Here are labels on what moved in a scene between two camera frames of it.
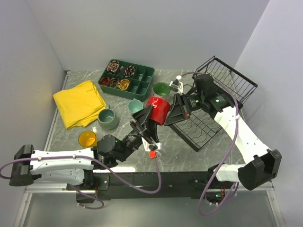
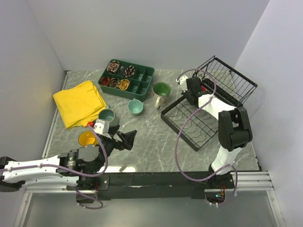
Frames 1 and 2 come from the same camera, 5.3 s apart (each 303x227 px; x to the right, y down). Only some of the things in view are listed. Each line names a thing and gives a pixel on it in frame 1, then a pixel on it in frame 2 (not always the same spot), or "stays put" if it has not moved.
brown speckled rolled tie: [114, 82] stays put
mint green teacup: [135, 105] stays put
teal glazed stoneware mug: [106, 118] stays put
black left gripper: [151, 127] → [127, 138]
